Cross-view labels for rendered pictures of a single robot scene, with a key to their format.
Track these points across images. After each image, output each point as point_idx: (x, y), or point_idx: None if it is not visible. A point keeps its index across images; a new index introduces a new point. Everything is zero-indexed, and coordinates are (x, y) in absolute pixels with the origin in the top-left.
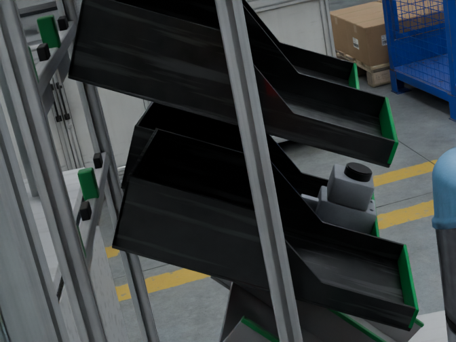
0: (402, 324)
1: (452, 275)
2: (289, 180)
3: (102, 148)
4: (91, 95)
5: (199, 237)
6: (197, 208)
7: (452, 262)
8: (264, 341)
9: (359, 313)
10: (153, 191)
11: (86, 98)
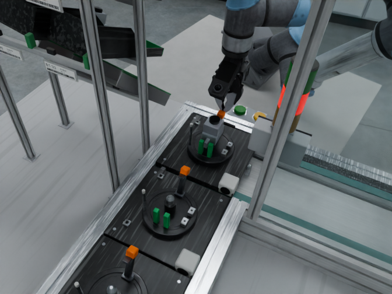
0: (160, 54)
1: (241, 22)
2: None
3: None
4: None
5: (114, 44)
6: (114, 32)
7: (242, 18)
8: (128, 76)
9: (151, 55)
10: (101, 30)
11: None
